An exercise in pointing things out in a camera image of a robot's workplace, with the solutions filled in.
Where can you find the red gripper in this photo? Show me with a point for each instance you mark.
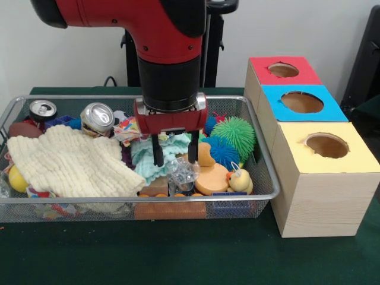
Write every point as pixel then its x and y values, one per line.
pixel 172 122

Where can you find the clear plastic piece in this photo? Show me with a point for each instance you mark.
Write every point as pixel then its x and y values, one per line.
pixel 181 175

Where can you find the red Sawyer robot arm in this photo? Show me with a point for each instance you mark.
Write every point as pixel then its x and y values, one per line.
pixel 160 47

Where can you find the shallow clear mesh bin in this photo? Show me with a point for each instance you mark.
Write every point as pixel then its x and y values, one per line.
pixel 261 172

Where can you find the wooden box with three holes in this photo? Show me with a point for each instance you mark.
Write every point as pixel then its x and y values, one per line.
pixel 323 190

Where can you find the mint green cloth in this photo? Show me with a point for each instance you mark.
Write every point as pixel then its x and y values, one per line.
pixel 142 160

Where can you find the orange foam duck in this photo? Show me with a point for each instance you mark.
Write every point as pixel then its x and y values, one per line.
pixel 211 178

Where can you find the blue spiky ball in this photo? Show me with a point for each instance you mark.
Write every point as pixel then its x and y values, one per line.
pixel 224 154

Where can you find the multicolour polka dot cloth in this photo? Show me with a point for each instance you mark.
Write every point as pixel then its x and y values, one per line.
pixel 126 129

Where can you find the orange toy brick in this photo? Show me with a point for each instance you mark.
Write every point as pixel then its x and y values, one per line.
pixel 169 209

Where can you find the large green spiky ball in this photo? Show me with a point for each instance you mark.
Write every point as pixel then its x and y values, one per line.
pixel 234 136

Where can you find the small yellow rubber duck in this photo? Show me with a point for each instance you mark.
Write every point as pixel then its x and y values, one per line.
pixel 240 181

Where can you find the crushed silver can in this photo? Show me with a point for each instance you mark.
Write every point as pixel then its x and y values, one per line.
pixel 98 117

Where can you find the cream knit cloth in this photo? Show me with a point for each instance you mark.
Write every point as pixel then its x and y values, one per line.
pixel 71 160

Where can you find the upright dark soda can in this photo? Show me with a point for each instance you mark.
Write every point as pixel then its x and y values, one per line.
pixel 43 110

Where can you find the brown toy football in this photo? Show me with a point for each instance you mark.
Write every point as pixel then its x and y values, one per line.
pixel 24 129

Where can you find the yellow ball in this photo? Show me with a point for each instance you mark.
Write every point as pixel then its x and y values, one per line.
pixel 16 179

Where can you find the black chair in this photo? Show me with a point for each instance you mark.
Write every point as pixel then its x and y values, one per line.
pixel 365 65

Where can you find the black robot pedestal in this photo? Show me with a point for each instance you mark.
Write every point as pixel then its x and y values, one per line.
pixel 222 35

